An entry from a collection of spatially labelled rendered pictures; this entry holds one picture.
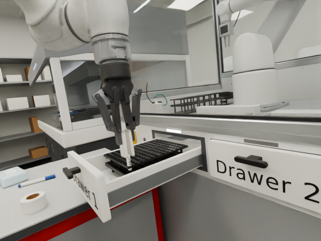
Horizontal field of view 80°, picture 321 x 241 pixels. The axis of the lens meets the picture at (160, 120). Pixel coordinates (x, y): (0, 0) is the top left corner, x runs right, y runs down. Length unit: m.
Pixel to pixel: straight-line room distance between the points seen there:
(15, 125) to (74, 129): 3.35
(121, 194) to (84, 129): 0.95
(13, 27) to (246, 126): 4.75
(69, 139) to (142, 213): 0.74
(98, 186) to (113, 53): 0.29
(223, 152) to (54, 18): 0.53
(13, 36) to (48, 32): 4.33
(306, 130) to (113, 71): 0.42
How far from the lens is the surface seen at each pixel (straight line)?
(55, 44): 0.61
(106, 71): 0.48
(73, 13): 0.54
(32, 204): 0.76
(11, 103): 4.26
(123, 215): 0.82
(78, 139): 1.39
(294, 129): 0.48
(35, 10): 0.58
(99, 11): 0.49
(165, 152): 0.59
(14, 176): 1.08
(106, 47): 0.47
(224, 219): 0.69
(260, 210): 0.59
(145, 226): 0.90
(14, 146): 4.72
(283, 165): 0.49
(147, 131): 0.86
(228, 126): 0.55
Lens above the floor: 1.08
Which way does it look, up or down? 8 degrees down
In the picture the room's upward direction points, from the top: 7 degrees counter-clockwise
